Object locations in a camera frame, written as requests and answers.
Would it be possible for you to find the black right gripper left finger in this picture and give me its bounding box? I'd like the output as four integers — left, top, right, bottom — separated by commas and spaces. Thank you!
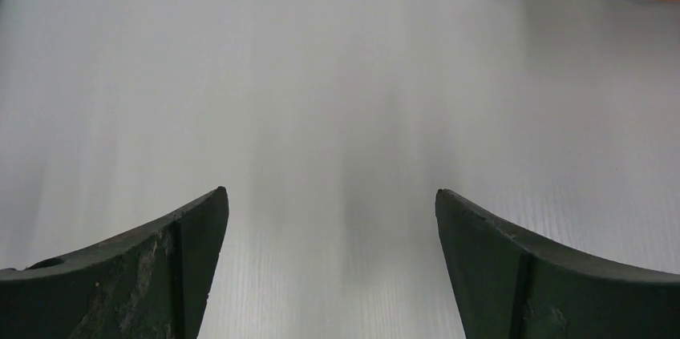
1, 187, 229, 338

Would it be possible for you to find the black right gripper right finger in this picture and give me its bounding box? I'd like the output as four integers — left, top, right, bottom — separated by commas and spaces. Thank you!
435, 189, 679, 338

